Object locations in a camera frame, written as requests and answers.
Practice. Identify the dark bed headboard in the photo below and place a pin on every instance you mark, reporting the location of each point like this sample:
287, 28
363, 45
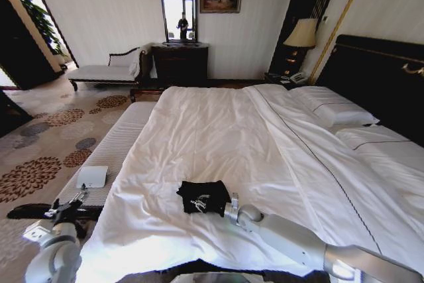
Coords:
381, 81

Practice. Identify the dark framed mirror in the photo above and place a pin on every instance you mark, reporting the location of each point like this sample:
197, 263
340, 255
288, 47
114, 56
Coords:
179, 8

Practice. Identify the white telephone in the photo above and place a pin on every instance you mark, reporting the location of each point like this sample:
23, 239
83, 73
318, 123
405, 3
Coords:
298, 77

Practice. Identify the small wall switch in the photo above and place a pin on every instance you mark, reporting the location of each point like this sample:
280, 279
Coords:
326, 18

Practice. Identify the white bed sheet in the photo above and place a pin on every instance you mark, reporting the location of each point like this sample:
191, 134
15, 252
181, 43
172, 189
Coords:
397, 180

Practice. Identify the dark striped wall panel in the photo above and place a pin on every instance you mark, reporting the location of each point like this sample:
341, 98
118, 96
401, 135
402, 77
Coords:
308, 4

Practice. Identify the person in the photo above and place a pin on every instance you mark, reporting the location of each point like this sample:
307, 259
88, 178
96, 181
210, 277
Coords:
182, 26

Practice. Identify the black printed garment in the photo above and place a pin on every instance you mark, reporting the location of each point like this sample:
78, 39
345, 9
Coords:
198, 188

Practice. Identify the white duvet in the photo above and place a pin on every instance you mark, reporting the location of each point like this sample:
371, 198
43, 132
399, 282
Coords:
225, 144

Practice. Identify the white chaise longue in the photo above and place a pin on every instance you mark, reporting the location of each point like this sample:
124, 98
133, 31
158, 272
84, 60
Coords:
109, 71

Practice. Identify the dark wooden dresser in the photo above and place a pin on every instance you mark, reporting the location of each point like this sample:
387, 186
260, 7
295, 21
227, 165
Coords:
180, 64

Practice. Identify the green potted plant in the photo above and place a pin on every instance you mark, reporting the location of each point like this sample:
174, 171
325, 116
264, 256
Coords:
41, 21

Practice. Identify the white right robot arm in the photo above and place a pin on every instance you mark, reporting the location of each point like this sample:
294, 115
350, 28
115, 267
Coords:
298, 240

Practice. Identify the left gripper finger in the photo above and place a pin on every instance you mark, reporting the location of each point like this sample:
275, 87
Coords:
56, 208
83, 192

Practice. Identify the white striped bed bench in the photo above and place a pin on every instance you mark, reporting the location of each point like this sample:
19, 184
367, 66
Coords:
112, 144

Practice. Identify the gold wall trim strip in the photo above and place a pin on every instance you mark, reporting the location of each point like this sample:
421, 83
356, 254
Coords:
344, 14

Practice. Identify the black flat floor item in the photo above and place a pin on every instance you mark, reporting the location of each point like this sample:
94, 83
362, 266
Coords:
26, 212

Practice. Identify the table lamp with cream shade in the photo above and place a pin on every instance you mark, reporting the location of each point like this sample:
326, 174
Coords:
299, 39

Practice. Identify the dark wooden door frame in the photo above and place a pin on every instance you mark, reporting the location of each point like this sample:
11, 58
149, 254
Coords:
20, 47

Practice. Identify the white robot front shell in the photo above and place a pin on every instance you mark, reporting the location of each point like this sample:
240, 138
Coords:
218, 278

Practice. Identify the white flat box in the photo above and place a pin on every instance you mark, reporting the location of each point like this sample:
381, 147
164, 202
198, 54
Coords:
92, 177

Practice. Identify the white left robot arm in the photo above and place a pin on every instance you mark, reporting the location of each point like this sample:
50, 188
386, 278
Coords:
54, 253

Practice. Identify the white pillow with dark piping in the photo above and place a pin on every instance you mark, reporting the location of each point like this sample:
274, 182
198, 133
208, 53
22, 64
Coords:
374, 137
338, 107

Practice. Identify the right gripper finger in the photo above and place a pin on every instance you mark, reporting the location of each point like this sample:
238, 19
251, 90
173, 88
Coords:
203, 196
197, 206

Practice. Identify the dark nightstand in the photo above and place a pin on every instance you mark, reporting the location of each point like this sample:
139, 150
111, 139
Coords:
281, 81

